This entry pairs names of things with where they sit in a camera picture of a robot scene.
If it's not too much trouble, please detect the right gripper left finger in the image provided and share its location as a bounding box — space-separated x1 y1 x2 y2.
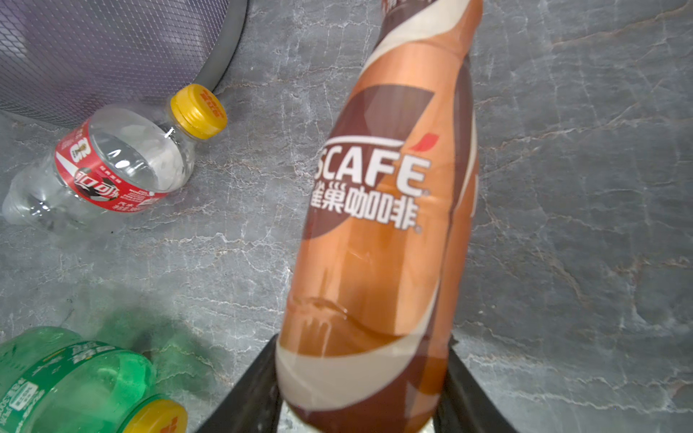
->
197 335 282 433

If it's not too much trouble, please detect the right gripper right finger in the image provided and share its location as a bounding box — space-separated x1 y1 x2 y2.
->
433 337 518 433

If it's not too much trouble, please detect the brown Nescafe bottle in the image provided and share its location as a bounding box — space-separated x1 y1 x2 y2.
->
275 1 483 432

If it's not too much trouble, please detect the green soda bottle yellow cap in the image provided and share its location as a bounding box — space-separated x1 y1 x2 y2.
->
1 327 189 433

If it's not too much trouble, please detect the purple lined mesh trash bin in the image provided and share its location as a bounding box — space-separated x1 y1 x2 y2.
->
1 1 249 126

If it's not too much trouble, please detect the red label cola bottle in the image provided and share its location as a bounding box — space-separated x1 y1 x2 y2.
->
2 84 227 234

